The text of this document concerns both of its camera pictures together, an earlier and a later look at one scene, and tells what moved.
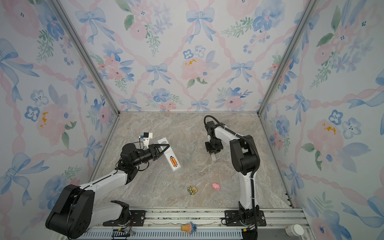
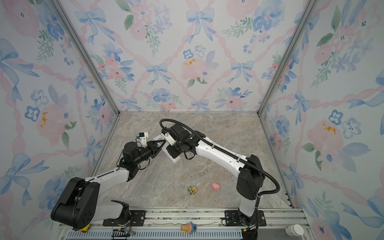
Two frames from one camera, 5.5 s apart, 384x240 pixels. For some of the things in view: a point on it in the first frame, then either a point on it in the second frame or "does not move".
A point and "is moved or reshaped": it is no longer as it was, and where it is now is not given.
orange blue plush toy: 189,227 does not move
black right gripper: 210,151 to 170,151
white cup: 295,230 does not move
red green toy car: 192,190 does not move
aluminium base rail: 271,223 does not move
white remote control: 170,155 is moved or reshaped
